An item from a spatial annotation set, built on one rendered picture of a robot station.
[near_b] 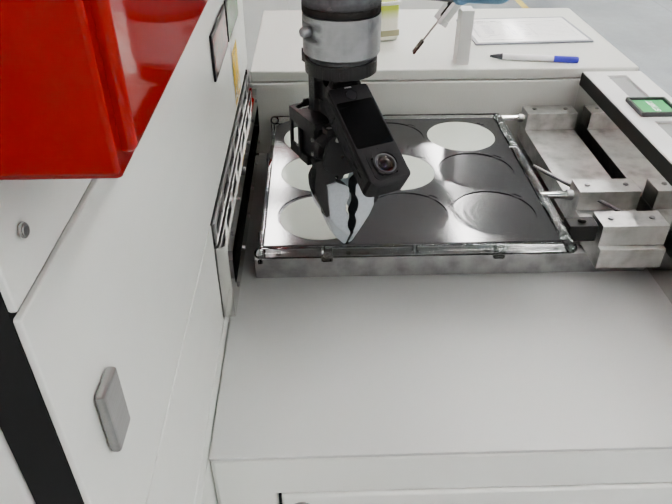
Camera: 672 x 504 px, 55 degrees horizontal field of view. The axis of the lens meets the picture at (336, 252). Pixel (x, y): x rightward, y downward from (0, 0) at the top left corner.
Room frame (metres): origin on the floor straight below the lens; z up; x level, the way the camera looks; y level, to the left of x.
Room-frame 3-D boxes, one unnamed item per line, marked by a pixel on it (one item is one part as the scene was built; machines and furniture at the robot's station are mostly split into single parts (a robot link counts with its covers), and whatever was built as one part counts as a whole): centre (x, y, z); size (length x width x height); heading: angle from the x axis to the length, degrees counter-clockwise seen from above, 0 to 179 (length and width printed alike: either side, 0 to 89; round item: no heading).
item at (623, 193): (0.73, -0.35, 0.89); 0.08 x 0.03 x 0.03; 92
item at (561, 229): (0.78, -0.26, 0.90); 0.38 x 0.01 x 0.01; 2
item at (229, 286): (0.76, 0.13, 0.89); 0.44 x 0.02 x 0.10; 2
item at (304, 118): (0.63, 0.00, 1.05); 0.09 x 0.08 x 0.12; 29
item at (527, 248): (0.60, -0.09, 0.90); 0.37 x 0.01 x 0.01; 92
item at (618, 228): (0.65, -0.35, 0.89); 0.08 x 0.03 x 0.03; 92
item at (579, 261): (0.66, -0.15, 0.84); 0.50 x 0.02 x 0.03; 92
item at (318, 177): (0.60, 0.01, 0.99); 0.05 x 0.02 x 0.09; 119
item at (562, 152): (0.80, -0.35, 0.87); 0.36 x 0.08 x 0.03; 2
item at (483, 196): (0.78, -0.08, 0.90); 0.34 x 0.34 x 0.01; 2
